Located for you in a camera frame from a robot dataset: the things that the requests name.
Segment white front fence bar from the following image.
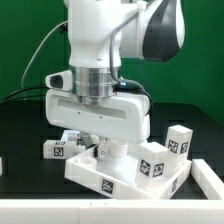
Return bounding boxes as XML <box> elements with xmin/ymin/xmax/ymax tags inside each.
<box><xmin>0</xmin><ymin>199</ymin><xmax>224</xmax><ymax>224</ymax></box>

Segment grey camera cable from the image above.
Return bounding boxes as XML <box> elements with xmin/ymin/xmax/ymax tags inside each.
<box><xmin>20</xmin><ymin>19</ymin><xmax>69</xmax><ymax>90</ymax></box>

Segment white left fence piece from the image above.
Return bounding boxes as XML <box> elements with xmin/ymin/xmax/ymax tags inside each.
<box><xmin>0</xmin><ymin>157</ymin><xmax>2</xmax><ymax>176</ymax></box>

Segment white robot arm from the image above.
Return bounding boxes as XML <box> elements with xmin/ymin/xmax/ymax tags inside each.
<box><xmin>45</xmin><ymin>0</ymin><xmax>185</xmax><ymax>157</ymax></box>

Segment white square table top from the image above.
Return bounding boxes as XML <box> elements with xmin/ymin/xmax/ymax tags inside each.
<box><xmin>65</xmin><ymin>144</ymin><xmax>191</xmax><ymax>200</ymax></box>

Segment white fence bar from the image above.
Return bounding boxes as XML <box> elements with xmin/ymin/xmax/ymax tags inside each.
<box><xmin>0</xmin><ymin>199</ymin><xmax>224</xmax><ymax>224</ymax></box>
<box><xmin>191</xmin><ymin>159</ymin><xmax>224</xmax><ymax>200</ymax></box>

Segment black cables on table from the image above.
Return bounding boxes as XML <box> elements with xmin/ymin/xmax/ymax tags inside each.
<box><xmin>0</xmin><ymin>85</ymin><xmax>51</xmax><ymax>104</ymax></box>

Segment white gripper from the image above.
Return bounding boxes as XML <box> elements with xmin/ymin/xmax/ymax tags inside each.
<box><xmin>46</xmin><ymin>89</ymin><xmax>150</xmax><ymax>158</ymax></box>

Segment white right fence bar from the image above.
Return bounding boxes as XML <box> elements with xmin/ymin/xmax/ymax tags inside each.
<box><xmin>191</xmin><ymin>159</ymin><xmax>224</xmax><ymax>200</ymax></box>

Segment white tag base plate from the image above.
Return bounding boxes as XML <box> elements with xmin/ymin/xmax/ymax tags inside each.
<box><xmin>61</xmin><ymin>130</ymin><xmax>79</xmax><ymax>141</ymax></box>

